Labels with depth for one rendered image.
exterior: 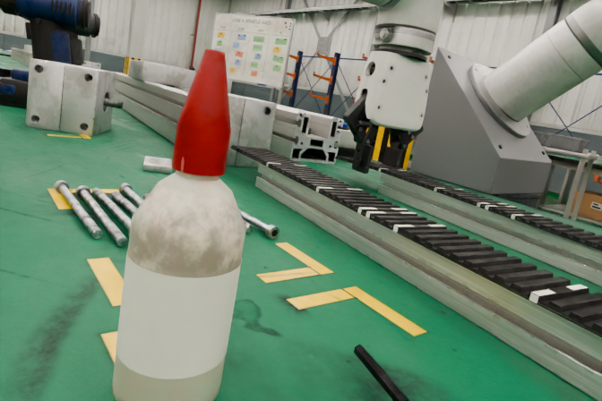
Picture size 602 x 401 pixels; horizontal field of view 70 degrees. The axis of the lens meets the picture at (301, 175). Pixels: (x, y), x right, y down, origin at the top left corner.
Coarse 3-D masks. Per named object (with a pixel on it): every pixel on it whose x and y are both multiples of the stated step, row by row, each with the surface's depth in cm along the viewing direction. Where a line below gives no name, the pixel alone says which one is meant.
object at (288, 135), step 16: (288, 112) 76; (304, 112) 85; (288, 128) 75; (304, 128) 75; (320, 128) 80; (336, 128) 78; (272, 144) 80; (288, 144) 75; (304, 144) 75; (320, 144) 78; (304, 160) 76; (320, 160) 78
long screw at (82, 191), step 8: (80, 192) 34; (88, 192) 33; (88, 200) 32; (96, 208) 30; (104, 216) 29; (104, 224) 28; (112, 224) 28; (112, 232) 27; (120, 232) 27; (120, 240) 26
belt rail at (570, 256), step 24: (384, 192) 58; (408, 192) 56; (432, 192) 52; (456, 216) 48; (480, 216) 46; (504, 240) 43; (528, 240) 42; (552, 240) 40; (552, 264) 39; (576, 264) 38; (600, 264) 37
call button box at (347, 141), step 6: (342, 132) 89; (348, 132) 90; (342, 138) 89; (348, 138) 90; (336, 144) 89; (342, 144) 90; (348, 144) 91; (354, 144) 91; (342, 150) 90; (348, 150) 91; (354, 150) 92; (342, 156) 90; (348, 156) 91
